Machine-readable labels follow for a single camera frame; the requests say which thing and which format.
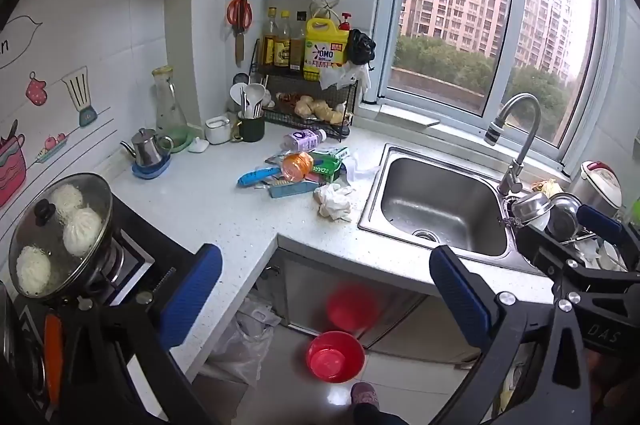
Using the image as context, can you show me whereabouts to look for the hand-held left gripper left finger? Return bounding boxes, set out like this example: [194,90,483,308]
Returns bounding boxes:
[59,243,224,425]

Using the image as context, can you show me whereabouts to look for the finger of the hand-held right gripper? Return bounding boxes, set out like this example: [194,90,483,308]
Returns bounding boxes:
[576,204,640,273]
[515,225,581,287]

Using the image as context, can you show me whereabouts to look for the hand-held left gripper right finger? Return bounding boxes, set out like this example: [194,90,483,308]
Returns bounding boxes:
[429,245,594,425]

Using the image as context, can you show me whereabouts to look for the white plastic trash bag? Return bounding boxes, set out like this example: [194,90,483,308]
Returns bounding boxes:
[207,295,284,388]

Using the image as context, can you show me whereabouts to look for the blue plastic wrapper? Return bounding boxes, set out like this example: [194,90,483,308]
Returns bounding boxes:
[236,166,281,187]

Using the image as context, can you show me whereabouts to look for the white tissue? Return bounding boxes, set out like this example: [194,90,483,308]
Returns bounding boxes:
[313,184,356,222]

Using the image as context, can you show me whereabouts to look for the orange plastic bottle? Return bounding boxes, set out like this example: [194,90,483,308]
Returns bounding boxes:
[281,152,315,182]

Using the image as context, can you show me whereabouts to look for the purple juice bottle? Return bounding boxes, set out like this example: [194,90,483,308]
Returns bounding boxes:
[282,128,327,153]

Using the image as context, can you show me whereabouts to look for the steel bowl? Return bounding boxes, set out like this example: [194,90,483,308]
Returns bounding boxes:
[510,192,553,229]
[545,192,584,241]

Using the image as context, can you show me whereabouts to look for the white rice cooker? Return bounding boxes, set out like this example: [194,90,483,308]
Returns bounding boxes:
[567,160,624,219]

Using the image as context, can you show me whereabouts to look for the white dishes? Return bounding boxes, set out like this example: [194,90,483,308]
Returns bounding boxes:
[575,237,629,272]

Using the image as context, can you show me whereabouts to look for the steel cabinet door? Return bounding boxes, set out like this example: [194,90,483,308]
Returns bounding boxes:
[270,245,501,367]

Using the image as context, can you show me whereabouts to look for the black gas stove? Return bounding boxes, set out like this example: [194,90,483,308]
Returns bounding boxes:
[0,192,202,425]

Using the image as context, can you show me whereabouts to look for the stainless steel sink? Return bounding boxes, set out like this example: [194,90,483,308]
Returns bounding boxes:
[357,142,522,259]

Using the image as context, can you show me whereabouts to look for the steel faucet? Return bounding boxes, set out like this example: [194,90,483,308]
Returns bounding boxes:
[483,92,544,196]

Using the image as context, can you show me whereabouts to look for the white steamed bun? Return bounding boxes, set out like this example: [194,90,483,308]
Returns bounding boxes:
[62,208,104,256]
[16,245,52,297]
[50,184,85,217]

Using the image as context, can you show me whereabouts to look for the blue coaster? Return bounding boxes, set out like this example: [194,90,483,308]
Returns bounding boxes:
[131,158,172,180]

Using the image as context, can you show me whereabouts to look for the person's slipper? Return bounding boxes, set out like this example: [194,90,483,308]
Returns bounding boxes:
[350,381,382,411]

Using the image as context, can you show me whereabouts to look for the red plastic basin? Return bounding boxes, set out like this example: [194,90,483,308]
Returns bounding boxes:
[306,330,366,385]

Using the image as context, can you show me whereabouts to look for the toothbrush blister pack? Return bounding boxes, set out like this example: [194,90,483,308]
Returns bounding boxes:
[267,180,321,199]

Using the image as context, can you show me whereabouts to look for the glass pot lid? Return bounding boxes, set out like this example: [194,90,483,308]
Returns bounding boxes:
[7,172,114,301]

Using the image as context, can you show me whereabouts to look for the steel teapot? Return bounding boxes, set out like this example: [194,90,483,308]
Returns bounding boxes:
[120,128,175,169]

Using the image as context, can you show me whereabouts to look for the green plastic dish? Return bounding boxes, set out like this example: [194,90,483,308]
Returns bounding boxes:
[167,128,197,152]

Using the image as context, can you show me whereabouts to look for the clear plastic wrapper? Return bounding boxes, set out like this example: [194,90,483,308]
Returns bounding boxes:
[345,152,384,184]

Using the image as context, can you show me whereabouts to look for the white seasoning container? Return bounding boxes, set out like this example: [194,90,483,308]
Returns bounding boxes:
[205,116,232,145]

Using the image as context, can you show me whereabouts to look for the dark green mug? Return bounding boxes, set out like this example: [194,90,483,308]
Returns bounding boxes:
[231,110,266,143]

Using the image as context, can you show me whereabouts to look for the green toothpaste box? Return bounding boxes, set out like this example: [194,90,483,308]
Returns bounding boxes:
[305,160,346,184]

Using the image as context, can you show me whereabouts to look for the glass carafe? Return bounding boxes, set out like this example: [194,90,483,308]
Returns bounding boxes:
[151,65,190,141]

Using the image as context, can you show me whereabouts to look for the white ladle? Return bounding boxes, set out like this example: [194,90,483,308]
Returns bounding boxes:
[247,82,274,118]

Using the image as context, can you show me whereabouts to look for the ginger root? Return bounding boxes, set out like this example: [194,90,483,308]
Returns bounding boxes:
[294,98,346,125]

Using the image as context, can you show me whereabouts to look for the white plastic bags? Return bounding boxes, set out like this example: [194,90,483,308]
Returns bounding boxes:
[320,64,374,102]

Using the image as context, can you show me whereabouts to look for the amber oil bottle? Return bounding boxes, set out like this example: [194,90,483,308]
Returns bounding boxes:
[261,8,279,67]

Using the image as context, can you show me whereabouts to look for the black plastic bag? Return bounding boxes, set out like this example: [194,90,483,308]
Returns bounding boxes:
[347,28,377,67]

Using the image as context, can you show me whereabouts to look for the yellow detergent bottle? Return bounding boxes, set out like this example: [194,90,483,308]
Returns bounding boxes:
[304,18,350,74]

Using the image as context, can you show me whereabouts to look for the window frame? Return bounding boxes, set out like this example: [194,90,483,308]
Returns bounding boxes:
[372,0,622,177]

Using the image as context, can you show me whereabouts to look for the black wire rack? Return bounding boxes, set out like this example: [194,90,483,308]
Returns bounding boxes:
[251,38,359,142]

